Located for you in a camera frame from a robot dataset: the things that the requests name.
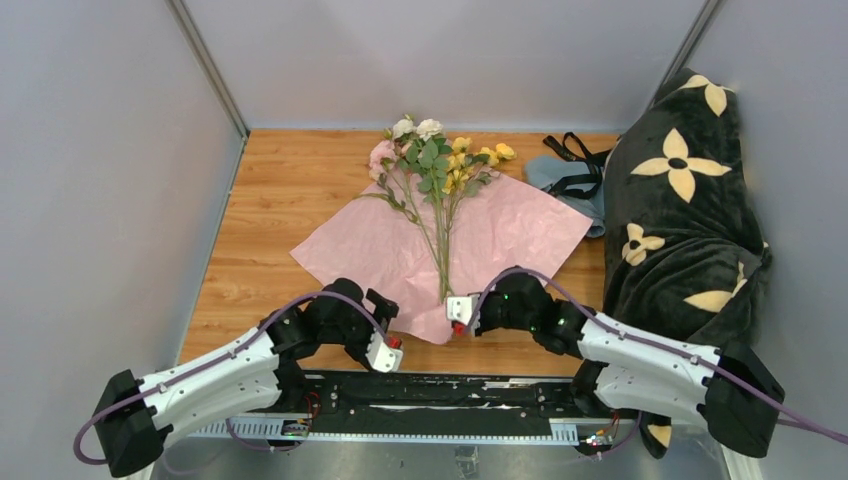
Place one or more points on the dark floral blanket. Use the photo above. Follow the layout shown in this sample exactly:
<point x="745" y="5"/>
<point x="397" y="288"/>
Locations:
<point x="685" y="256"/>

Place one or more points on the pink wrapping paper sheet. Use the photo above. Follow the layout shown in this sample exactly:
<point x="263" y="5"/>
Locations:
<point x="508" y="223"/>

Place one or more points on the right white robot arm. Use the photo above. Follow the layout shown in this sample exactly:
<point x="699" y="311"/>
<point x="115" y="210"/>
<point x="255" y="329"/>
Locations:
<point x="727" y="391"/>

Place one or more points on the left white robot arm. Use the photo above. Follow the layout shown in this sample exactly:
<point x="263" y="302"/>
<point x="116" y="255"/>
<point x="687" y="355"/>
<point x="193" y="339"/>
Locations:
<point x="137" y="419"/>

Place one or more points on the yellow fake flower stem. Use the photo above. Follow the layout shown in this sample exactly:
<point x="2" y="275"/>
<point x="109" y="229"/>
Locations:
<point x="467" y="172"/>

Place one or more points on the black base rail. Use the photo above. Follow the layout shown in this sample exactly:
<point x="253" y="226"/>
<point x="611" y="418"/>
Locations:
<point x="434" y="408"/>

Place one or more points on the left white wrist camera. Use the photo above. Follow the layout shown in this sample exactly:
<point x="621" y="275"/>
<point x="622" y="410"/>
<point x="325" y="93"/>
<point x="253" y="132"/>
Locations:
<point x="384" y="355"/>

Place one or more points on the small bud leafy sprig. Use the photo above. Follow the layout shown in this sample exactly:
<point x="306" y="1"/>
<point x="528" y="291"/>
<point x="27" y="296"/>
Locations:
<point x="395" y="195"/>

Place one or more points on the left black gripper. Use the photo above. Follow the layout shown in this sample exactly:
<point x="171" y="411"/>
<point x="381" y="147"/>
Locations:
<point x="386" y="307"/>

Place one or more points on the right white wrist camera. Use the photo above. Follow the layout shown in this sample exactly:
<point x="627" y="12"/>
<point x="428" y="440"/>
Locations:
<point x="462" y="309"/>

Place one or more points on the light blue cloth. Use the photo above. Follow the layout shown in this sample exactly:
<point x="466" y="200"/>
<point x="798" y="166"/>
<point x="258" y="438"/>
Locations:
<point x="577" y="184"/>

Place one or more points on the pink fake flower stem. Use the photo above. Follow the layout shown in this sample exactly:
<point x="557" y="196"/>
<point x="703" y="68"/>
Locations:
<point x="382" y="159"/>

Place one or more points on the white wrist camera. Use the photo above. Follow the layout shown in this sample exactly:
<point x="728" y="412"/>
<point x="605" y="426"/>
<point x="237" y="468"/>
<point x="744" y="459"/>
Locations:
<point x="384" y="355"/>
<point x="462" y="309"/>

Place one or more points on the white fake rose stem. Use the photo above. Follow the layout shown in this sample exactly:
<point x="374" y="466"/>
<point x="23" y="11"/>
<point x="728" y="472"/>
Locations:
<point x="424" y="129"/>

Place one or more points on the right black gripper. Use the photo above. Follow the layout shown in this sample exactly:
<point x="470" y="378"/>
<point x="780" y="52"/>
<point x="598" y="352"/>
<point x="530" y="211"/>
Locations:
<point x="482" y="325"/>

